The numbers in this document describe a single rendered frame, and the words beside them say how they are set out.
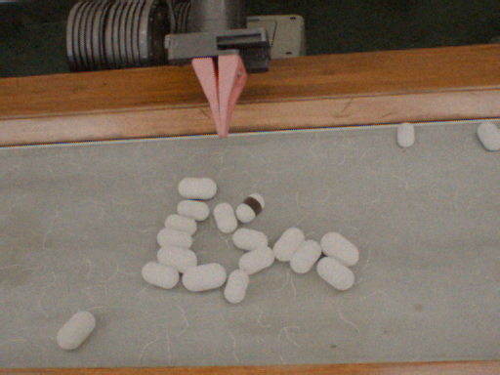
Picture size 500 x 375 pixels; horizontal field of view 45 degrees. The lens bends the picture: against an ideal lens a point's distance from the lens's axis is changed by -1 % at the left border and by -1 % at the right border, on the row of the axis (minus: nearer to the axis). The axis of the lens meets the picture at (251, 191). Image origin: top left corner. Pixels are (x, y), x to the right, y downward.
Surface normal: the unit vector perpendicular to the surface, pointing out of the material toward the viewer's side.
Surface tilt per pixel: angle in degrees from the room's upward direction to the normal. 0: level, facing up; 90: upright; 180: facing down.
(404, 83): 0
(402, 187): 0
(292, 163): 0
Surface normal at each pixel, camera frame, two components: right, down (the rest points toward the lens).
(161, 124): -0.11, -0.02
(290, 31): -0.11, -0.72
